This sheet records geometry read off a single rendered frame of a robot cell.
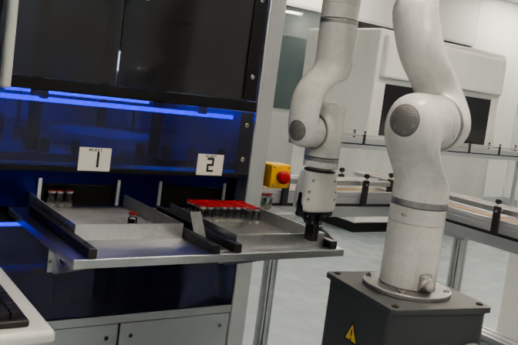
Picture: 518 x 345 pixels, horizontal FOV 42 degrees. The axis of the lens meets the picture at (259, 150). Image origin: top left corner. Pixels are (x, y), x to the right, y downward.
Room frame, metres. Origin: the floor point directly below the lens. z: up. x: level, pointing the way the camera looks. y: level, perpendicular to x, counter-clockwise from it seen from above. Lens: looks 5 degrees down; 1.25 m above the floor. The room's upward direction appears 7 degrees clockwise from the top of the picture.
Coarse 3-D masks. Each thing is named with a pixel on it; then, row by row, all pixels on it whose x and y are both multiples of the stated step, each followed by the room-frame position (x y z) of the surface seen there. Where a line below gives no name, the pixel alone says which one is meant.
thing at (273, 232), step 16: (176, 208) 1.77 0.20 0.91; (208, 224) 1.62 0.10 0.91; (224, 224) 1.77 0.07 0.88; (240, 224) 1.80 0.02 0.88; (272, 224) 1.84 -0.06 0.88; (288, 224) 1.78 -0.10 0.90; (240, 240) 1.52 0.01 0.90; (256, 240) 1.55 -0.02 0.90; (272, 240) 1.57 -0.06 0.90; (288, 240) 1.60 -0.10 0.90; (304, 240) 1.63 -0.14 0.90; (320, 240) 1.66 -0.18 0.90
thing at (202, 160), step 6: (198, 156) 1.87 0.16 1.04; (204, 156) 1.88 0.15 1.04; (210, 156) 1.89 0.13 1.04; (216, 156) 1.91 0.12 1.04; (222, 156) 1.92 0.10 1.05; (198, 162) 1.87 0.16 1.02; (204, 162) 1.88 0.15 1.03; (210, 162) 1.90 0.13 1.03; (216, 162) 1.91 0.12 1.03; (222, 162) 1.92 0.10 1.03; (198, 168) 1.87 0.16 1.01; (204, 168) 1.89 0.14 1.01; (210, 168) 1.90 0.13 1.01; (216, 168) 1.91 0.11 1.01; (222, 168) 1.92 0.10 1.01; (198, 174) 1.88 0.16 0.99; (204, 174) 1.89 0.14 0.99; (210, 174) 1.90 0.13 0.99; (216, 174) 1.91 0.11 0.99
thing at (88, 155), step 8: (80, 152) 1.68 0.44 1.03; (88, 152) 1.69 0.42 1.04; (96, 152) 1.70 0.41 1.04; (104, 152) 1.71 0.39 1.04; (80, 160) 1.68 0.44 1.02; (88, 160) 1.69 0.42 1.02; (104, 160) 1.71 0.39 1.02; (80, 168) 1.68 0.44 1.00; (88, 168) 1.69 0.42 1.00; (96, 168) 1.70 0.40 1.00; (104, 168) 1.72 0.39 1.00
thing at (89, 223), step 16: (48, 208) 1.57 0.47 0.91; (64, 208) 1.72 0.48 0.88; (80, 208) 1.74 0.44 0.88; (96, 208) 1.77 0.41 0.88; (112, 208) 1.79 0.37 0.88; (128, 208) 1.81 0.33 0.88; (144, 208) 1.73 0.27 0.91; (64, 224) 1.47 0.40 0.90; (80, 224) 1.42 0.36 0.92; (96, 224) 1.44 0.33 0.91; (112, 224) 1.46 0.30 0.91; (128, 224) 1.48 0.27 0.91; (144, 224) 1.51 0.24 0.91; (160, 224) 1.53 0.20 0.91; (176, 224) 1.55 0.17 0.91
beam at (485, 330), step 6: (486, 330) 2.20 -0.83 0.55; (492, 330) 2.21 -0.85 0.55; (486, 336) 2.15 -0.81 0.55; (492, 336) 2.16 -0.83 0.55; (498, 336) 2.16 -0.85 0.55; (504, 336) 2.17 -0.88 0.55; (480, 342) 2.16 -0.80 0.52; (486, 342) 2.16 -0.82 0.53; (492, 342) 2.13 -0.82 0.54; (498, 342) 2.11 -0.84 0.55; (504, 342) 2.11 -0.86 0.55; (510, 342) 2.12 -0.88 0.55; (516, 342) 2.13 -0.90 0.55
